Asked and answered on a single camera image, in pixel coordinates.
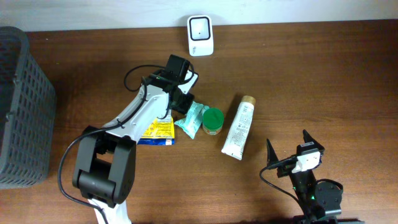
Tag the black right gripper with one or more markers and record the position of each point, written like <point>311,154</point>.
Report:
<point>272,156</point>

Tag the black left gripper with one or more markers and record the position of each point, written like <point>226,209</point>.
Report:
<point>183,104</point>

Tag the white cream tube gold cap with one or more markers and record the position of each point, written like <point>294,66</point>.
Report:
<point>239,130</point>

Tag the mint green tissue packet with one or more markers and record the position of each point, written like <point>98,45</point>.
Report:
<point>193,120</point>

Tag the green lid jar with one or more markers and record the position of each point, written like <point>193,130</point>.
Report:
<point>213,120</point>

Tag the yellow snack packet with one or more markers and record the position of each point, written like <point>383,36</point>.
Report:
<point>160,133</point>

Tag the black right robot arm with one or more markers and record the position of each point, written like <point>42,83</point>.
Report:
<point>319,199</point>

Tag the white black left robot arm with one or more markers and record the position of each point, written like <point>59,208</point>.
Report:
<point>106,160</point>

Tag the white barcode scanner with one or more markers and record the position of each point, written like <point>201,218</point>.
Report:
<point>200,35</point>

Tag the grey plastic mesh basket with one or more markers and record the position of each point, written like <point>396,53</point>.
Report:
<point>28,105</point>

